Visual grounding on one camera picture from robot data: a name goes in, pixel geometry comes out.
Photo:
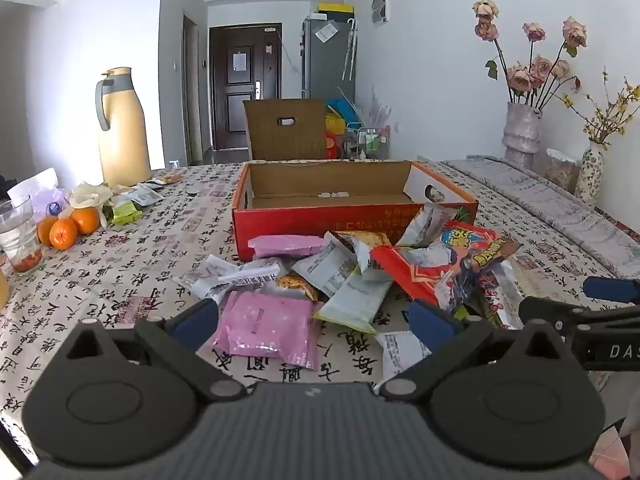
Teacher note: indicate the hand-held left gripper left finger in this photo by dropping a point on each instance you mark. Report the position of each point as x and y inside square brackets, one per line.
[196, 322]

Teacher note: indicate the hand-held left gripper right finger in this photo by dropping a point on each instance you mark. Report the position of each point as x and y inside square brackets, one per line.
[431, 324]

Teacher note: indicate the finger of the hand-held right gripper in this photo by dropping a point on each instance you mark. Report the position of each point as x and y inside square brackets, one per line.
[612, 290]
[600, 317]

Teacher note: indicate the pile of snack packets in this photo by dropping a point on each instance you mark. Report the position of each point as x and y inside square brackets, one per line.
[262, 327]

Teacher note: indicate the red cartoon chip bag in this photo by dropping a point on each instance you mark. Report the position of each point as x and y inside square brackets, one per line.
[450, 255]

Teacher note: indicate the red cardboard box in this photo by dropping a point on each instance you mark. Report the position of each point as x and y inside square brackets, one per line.
[300, 185]

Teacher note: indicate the grey quilted cloth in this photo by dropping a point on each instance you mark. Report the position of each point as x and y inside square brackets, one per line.
[550, 205]

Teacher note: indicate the floral print vase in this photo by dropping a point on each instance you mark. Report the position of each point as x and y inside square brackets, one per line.
[589, 177]

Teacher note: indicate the glass jar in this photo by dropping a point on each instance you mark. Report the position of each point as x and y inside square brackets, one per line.
[561, 172]

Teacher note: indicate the green snack packet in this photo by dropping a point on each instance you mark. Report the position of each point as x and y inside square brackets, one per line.
[125, 212]

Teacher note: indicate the brown cookie packet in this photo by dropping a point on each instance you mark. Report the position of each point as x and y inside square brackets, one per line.
[172, 178]

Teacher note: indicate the white artificial flower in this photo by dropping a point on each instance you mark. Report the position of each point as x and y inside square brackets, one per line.
[90, 195]

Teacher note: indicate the yellow flower branches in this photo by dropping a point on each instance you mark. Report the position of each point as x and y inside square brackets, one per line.
[607, 120]

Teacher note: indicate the pink ribbed vase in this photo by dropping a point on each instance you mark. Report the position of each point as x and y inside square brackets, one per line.
[521, 135]

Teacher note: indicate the drinking glass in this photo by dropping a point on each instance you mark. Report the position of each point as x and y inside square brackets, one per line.
[17, 240]

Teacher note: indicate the yellow thermos jug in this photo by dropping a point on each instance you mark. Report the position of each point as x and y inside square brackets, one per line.
[125, 135]

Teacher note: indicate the red gift box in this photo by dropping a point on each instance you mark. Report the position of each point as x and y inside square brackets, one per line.
[333, 146]

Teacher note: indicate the purple and white bag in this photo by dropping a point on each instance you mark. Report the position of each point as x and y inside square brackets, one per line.
[37, 192]

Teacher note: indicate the wooden chair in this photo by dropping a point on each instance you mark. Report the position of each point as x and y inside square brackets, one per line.
[285, 137]

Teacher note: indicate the yellow bag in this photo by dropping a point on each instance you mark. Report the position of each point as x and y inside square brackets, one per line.
[334, 124]

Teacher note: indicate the white pampas grass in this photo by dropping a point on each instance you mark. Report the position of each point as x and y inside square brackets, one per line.
[380, 105]

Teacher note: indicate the blue bag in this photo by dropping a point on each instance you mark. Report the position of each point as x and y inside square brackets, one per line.
[342, 110]

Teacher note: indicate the interior door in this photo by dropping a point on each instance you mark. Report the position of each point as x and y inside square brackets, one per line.
[191, 90]

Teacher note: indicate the dried pink roses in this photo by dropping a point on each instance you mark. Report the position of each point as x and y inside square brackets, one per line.
[530, 72]

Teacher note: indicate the dark brown entrance door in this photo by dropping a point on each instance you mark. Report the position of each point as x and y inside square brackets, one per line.
[245, 85]

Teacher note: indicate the grey refrigerator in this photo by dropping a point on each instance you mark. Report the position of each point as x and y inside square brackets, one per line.
[327, 65]

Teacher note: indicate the white umbrella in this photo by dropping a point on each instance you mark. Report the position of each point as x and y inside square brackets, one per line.
[350, 50]

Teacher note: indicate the paper sheet on refrigerator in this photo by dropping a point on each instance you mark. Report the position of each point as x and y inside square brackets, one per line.
[326, 32]

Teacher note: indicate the yellow box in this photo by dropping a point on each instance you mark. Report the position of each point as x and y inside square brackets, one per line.
[336, 10]

